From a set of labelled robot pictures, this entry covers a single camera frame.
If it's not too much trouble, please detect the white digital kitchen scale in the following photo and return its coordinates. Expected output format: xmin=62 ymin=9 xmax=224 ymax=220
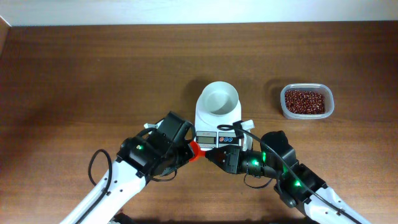
xmin=195 ymin=99 xmax=242 ymax=151

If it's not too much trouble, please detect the red beans pile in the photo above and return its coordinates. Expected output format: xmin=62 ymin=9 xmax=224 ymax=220
xmin=284 ymin=90 xmax=325 ymax=114

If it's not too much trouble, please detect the clear plastic bean container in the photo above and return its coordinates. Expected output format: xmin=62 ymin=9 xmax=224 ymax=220
xmin=280 ymin=83 xmax=335 ymax=119

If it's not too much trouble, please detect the orange measuring scoop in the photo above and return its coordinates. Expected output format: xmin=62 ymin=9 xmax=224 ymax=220
xmin=189 ymin=141 xmax=206 ymax=162

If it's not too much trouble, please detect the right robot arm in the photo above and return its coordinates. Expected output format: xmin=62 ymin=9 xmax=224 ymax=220
xmin=205 ymin=131 xmax=369 ymax=224

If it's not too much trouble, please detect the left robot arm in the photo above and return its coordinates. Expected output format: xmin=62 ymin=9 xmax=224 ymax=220
xmin=62 ymin=111 xmax=195 ymax=223

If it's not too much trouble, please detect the white round bowl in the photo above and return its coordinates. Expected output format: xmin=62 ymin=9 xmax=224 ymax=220
xmin=199 ymin=81 xmax=239 ymax=116

